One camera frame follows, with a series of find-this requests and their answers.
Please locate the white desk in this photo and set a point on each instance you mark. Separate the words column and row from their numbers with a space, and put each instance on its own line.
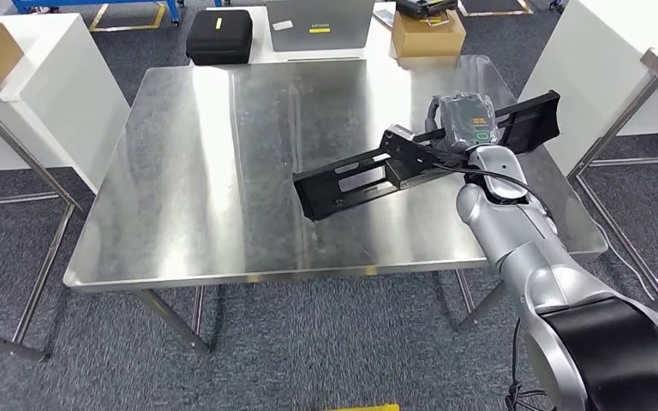
column 261, row 45
column 590, row 57
column 51, row 85

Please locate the black zip case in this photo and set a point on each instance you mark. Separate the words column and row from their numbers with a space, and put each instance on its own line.
column 218, row 37

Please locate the grey laptop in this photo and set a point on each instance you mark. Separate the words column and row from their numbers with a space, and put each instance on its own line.
column 317, row 25

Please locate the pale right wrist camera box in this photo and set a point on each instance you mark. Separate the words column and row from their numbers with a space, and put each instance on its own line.
column 398, row 135

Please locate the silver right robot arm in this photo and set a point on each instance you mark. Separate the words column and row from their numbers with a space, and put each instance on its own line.
column 510, row 227

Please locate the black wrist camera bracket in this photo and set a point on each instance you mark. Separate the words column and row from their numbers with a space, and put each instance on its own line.
column 414, row 159

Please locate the black device with yellow marks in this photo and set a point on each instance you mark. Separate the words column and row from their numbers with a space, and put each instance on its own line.
column 425, row 7

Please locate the yellow floor tape square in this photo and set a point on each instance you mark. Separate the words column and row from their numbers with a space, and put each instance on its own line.
column 363, row 407

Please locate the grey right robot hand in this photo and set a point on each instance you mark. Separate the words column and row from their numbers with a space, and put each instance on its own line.
column 465, row 122

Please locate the stainless steel workbench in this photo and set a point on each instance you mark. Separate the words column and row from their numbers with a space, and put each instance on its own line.
column 193, row 170

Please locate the black plastic panel part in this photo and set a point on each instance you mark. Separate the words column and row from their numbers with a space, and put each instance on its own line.
column 317, row 198

